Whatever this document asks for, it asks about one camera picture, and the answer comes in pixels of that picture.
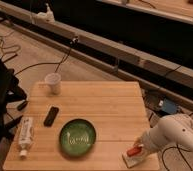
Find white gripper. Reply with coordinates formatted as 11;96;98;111
133;129;161;160

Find orange red pepper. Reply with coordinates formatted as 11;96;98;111
126;147;142;157

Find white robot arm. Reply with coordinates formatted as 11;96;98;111
135;114;193;159

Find white sponge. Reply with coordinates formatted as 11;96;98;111
122;150;143;168

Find blue box on floor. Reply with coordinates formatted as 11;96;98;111
159;99;178;115

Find green round plate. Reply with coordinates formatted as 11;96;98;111
59;119;96;157

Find black remote control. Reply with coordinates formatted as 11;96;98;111
43;106;59;127

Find white paper cup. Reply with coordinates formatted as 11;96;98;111
44;73;61;94

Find white tube with cap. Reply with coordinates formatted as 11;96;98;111
18;117;34;158

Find black cables near robot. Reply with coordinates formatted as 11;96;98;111
146;99;193;171

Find black cable on floor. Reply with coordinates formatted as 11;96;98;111
13;36;80;77

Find black chair frame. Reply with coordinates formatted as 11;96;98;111
0;59;27;142

